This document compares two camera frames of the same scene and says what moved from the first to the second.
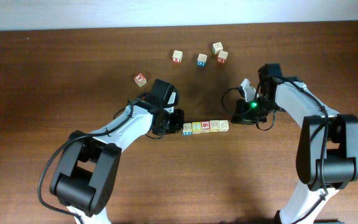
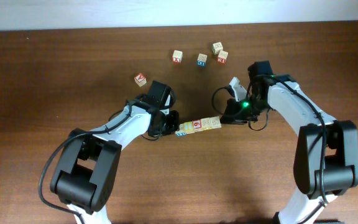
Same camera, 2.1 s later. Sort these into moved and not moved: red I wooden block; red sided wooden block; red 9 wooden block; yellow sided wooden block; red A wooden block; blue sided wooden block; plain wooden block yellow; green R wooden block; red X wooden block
Moved: yellow sided wooden block; plain wooden block yellow; red 9 wooden block; red I wooden block
Not moved: green R wooden block; red X wooden block; red sided wooden block; red A wooden block; blue sided wooden block
